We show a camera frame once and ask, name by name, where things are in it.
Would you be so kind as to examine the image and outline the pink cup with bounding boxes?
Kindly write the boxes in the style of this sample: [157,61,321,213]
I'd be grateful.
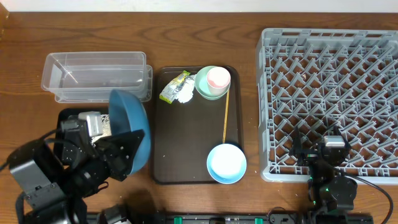
[206,67,231,96]

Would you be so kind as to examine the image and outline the brown serving tray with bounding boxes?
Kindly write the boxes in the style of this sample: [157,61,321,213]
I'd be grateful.
[151,66,244,185]

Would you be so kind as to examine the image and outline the pile of rice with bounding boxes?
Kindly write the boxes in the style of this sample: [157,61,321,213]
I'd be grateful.
[101,114,111,136]

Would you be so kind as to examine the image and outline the black rectangular tray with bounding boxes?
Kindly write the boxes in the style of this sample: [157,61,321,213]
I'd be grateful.
[51,107,147,166]

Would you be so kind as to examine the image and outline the dark blue plate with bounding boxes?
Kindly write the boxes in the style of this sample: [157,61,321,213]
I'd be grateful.
[108,90,152,175]

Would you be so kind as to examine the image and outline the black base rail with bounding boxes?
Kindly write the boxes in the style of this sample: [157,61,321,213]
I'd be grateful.
[135,210,374,224]

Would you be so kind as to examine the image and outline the grey plastic dishwasher rack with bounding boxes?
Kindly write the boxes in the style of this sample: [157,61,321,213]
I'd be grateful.
[256,28,397,185]

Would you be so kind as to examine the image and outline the mint green bowl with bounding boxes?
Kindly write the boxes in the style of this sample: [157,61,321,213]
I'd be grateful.
[195,66,231,100]

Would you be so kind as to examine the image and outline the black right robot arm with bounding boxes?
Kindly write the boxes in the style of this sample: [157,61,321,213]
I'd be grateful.
[289,128,358,223]

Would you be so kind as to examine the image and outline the white tissue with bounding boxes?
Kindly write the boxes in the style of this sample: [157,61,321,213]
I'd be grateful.
[177,75,196,103]

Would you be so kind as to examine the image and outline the yellow green snack wrapper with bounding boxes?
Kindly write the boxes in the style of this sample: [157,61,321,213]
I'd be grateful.
[159,70,190,104]

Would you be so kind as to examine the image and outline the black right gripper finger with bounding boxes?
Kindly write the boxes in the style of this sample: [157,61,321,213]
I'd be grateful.
[333,126,351,148]
[292,126,302,152]

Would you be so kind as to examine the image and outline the wooden chopstick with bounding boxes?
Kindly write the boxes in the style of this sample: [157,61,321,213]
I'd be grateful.
[222,90,229,144]

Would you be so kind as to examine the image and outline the clear plastic bin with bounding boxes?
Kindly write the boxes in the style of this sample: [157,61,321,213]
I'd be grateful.
[41,52,153,103]

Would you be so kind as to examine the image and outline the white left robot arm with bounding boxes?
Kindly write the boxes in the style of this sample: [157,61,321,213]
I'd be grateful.
[5,119,145,223]

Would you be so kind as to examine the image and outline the light blue bowl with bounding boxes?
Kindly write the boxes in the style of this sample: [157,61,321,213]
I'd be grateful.
[206,143,247,184]

